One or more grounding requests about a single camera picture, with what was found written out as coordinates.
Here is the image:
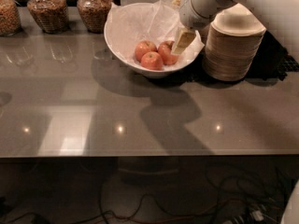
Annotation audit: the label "white power adapter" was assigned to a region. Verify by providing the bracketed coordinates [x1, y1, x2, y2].
[251, 210, 264, 222]

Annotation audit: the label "right glass cereal jar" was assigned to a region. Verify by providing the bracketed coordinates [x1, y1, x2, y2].
[77, 0, 113, 34]

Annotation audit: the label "left glass cereal jar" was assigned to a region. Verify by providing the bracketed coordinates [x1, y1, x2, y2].
[0, 0, 21, 36]

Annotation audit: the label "black floor cable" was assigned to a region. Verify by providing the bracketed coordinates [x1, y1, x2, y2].
[0, 161, 291, 224]

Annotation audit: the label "front stack paper bowls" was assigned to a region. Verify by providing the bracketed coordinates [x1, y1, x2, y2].
[203, 4, 266, 82]

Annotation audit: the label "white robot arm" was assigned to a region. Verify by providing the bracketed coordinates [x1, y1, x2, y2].
[178, 0, 299, 61]

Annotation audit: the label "white tissue paper liner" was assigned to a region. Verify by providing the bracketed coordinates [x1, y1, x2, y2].
[107, 0, 206, 68]

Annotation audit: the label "glass cereal jar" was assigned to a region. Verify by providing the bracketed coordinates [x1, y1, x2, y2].
[0, 0, 21, 36]
[77, 0, 113, 34]
[27, 0, 69, 34]

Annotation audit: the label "red apple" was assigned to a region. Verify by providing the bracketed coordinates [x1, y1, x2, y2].
[141, 51, 164, 70]
[135, 40, 157, 62]
[158, 40, 178, 65]

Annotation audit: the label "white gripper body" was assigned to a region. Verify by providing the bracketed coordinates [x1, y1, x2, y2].
[179, 0, 218, 30]

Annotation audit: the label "white ceramic bowl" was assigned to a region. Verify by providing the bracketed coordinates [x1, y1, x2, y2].
[104, 3, 204, 78]

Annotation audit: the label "middle glass cereal jar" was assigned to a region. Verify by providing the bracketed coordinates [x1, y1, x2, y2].
[27, 0, 69, 34]

